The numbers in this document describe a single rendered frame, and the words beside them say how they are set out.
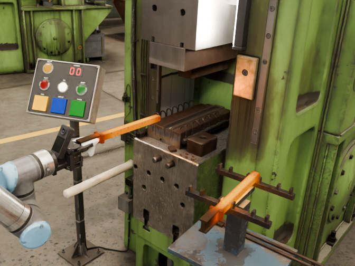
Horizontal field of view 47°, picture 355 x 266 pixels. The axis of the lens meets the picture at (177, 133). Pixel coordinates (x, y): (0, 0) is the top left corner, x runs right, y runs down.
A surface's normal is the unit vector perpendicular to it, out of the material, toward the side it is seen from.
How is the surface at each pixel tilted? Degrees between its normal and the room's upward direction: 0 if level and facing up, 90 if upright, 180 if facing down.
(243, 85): 90
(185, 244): 0
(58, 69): 60
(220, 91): 90
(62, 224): 0
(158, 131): 90
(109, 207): 0
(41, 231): 93
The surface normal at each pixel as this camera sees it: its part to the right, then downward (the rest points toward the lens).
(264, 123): -0.64, 0.28
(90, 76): -0.19, -0.13
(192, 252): 0.05, -0.92
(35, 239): 0.57, 0.41
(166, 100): 0.77, 0.29
